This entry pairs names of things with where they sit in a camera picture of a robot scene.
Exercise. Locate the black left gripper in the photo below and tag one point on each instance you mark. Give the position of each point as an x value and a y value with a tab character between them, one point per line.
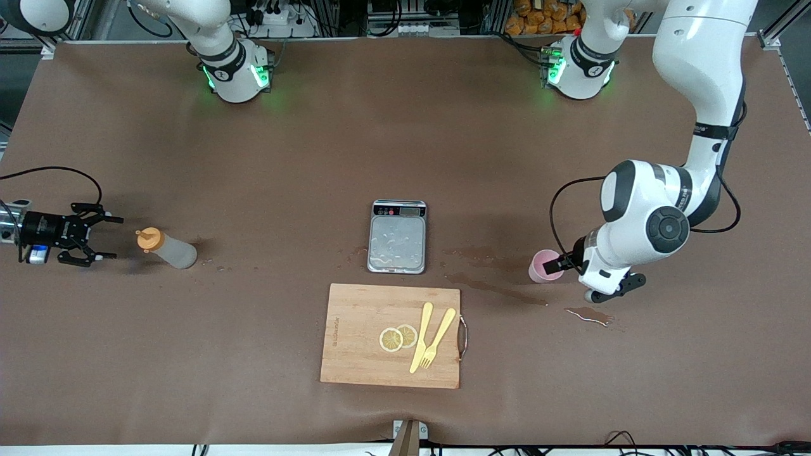
577	251

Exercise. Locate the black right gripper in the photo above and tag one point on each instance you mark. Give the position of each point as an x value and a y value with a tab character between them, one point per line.
45	228

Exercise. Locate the pink plastic cup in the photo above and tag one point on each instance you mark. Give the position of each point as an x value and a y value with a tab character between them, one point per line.
542	269

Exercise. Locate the sauce bottle with orange cap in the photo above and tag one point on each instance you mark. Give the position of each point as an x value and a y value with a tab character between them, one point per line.
168	249

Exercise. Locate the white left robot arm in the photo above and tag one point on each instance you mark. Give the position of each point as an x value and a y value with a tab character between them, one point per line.
697	63

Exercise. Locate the yellow plastic fork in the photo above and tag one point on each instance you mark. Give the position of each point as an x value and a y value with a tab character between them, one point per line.
440	335

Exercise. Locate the yellow plastic knife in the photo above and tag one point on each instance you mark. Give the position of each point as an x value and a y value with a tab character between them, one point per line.
423	329

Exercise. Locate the silver digital kitchen scale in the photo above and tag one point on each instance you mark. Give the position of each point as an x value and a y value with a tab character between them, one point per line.
397	244

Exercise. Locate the lemon slice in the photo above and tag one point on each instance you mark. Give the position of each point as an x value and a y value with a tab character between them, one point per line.
408	332
389	340

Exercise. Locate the brown table cover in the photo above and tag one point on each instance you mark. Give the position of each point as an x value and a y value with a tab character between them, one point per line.
253	354

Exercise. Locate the wooden cutting board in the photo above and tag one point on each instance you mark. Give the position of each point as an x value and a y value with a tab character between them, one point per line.
361	329

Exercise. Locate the orange snack packs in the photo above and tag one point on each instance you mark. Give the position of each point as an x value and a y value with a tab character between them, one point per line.
545	18

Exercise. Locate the white power strip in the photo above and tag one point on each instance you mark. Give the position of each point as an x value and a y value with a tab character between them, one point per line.
279	19

